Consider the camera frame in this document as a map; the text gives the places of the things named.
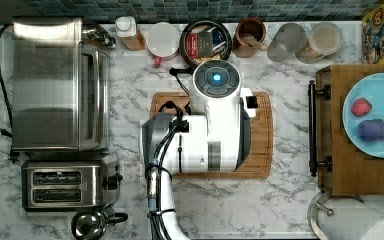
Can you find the wooden tray with handle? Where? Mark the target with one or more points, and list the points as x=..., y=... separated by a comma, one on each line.
x=340, y=167

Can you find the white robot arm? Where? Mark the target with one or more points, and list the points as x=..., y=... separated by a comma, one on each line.
x=215, y=78

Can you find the white-capped spice jar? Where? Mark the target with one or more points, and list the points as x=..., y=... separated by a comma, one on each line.
x=130, y=34

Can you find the wooden spoon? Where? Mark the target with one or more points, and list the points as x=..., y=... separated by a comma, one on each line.
x=251, y=40

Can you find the red toy strawberry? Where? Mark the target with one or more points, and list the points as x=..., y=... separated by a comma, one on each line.
x=361, y=107

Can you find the black tea container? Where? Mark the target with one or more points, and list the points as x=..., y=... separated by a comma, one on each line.
x=204, y=40

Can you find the brown wooden utensil cup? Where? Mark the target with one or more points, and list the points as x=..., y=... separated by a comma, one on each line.
x=253, y=26

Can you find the lidded cereal plastic container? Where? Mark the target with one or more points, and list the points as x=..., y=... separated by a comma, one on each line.
x=323, y=40

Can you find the empty translucent plastic cup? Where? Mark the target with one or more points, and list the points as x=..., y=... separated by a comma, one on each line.
x=289, y=39

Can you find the stainless two-slot toaster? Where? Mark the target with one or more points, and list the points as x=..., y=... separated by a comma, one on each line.
x=70, y=182

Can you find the shiny steel kettle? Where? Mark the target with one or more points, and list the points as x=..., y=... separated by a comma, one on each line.
x=92, y=224

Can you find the white paper towel roll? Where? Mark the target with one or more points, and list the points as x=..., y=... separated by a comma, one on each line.
x=352, y=220

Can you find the light blue plate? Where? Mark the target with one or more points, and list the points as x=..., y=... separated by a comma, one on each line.
x=372, y=89

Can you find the bamboo cutting board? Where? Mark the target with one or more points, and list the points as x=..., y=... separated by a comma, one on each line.
x=261, y=140

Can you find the purple toy eggplant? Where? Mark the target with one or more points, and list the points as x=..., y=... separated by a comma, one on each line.
x=371, y=130

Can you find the stainless toaster oven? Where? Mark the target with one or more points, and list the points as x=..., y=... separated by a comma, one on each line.
x=60, y=84

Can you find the steel paper towel holder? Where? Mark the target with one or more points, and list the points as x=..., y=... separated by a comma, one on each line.
x=316, y=206

